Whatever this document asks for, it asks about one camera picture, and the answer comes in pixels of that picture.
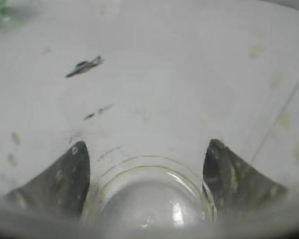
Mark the transparent plastic cup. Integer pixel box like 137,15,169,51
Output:
0,0,299,239

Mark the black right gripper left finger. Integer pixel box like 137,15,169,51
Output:
4,141,90,219

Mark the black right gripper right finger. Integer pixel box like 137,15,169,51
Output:
202,139,289,219

